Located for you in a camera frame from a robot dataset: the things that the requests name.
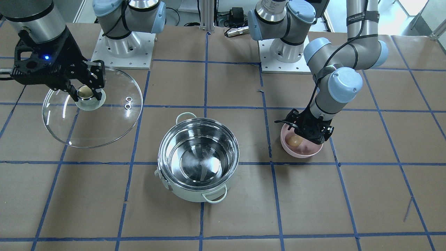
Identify pink bowl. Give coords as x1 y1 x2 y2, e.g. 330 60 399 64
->
280 124 323 158

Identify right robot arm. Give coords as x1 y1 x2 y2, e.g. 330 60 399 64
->
1 0 166 102

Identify light green steel pot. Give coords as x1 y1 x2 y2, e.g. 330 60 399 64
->
154 112 240 204

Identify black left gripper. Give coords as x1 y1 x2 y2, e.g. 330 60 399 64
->
286 109 333 145

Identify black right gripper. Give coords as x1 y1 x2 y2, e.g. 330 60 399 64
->
10 28 105 102

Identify black adapter behind post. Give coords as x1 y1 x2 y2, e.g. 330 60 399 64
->
230 7 244 22

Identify glass pot lid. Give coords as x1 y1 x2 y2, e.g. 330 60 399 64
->
42 67 143 149

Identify brown egg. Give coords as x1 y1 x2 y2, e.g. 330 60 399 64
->
285 135 303 147

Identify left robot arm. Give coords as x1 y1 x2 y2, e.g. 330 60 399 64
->
247 0 389 145

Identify aluminium frame post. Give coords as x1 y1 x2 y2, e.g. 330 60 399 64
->
198 0 216 33

